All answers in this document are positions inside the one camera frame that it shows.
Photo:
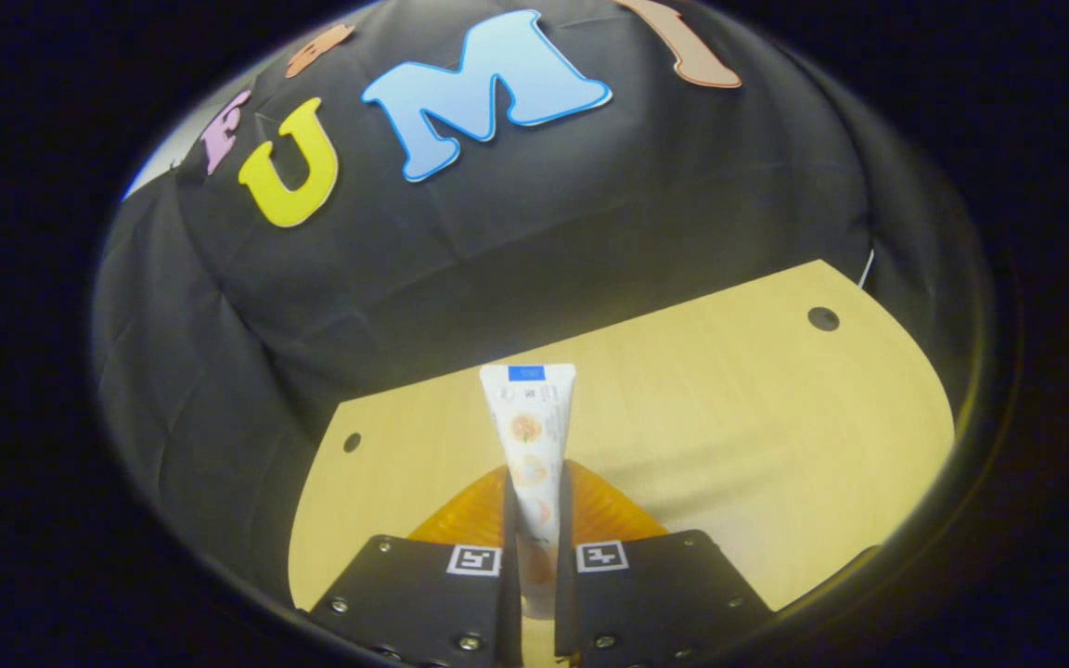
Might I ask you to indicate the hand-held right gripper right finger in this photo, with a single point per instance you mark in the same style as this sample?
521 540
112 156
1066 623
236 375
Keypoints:
563 529

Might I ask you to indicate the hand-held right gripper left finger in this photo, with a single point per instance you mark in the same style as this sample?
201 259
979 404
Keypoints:
510 529

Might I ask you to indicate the white toothpaste tube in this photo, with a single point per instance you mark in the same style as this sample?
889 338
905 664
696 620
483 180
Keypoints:
530 436

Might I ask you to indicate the black backdrop cloth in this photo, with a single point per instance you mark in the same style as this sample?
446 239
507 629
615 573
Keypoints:
534 232

